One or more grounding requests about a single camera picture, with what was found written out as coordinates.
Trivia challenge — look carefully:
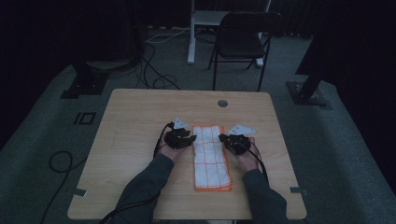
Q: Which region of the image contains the right hand-held gripper black cable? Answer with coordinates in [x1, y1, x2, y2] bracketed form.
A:
[247, 139, 271, 185]

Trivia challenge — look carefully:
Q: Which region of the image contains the black slanted stand with base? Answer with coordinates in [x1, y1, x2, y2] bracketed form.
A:
[286, 46, 330, 107]

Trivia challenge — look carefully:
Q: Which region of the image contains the white towel with orange border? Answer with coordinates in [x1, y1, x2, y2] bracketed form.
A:
[191, 124, 233, 192]

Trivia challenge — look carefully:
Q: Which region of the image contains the person's left hand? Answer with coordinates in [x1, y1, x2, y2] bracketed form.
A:
[158, 135, 189, 163]

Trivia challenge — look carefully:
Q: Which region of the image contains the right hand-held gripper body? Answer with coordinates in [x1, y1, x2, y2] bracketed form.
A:
[223, 123, 257, 156]

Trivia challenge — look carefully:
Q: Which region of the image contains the looped black floor cable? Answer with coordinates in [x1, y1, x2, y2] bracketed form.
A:
[38, 150, 89, 224]

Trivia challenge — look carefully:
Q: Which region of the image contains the white floor cable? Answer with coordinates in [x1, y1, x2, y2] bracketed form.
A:
[145, 25, 191, 44]

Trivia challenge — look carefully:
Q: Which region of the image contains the black folding chair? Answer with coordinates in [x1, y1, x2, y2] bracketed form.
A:
[207, 11, 283, 92]

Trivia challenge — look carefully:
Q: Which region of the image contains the person's right hand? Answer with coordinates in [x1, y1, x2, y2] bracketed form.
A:
[233, 137, 262, 174]

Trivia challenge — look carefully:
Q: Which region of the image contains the white desk frame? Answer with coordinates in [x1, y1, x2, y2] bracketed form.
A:
[187, 0, 273, 68]

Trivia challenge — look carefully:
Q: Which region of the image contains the black stand with square base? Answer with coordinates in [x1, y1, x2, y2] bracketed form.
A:
[60, 59, 110, 100]

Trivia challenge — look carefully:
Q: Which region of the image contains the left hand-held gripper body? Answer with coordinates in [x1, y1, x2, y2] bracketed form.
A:
[163, 117, 191, 150]

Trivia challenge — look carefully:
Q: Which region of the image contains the tangled black floor cable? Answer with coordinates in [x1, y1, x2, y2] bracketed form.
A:
[134, 40, 182, 91]

